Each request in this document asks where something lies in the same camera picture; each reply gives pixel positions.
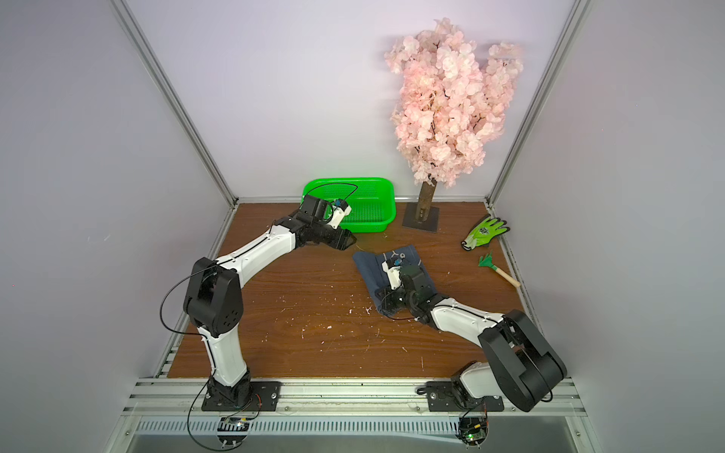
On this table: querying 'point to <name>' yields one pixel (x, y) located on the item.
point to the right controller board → (473, 431)
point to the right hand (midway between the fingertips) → (377, 287)
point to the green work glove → (482, 235)
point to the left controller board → (232, 431)
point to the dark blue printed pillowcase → (377, 278)
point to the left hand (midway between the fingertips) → (352, 234)
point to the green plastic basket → (372, 201)
